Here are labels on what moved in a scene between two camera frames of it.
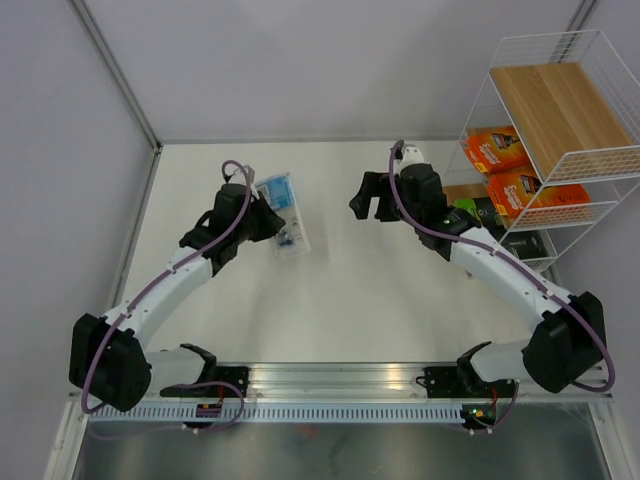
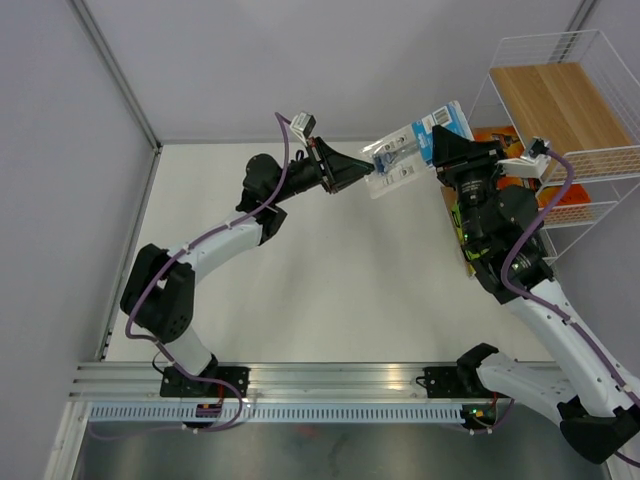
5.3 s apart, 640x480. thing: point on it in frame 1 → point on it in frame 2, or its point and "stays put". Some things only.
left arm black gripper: x=271 y=223 → x=340 y=170
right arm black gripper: x=372 y=187 → x=451 y=149
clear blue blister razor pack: x=279 y=193 → x=401 y=158
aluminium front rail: x=453 y=382 stays put
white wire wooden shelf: x=553 y=142 stays put
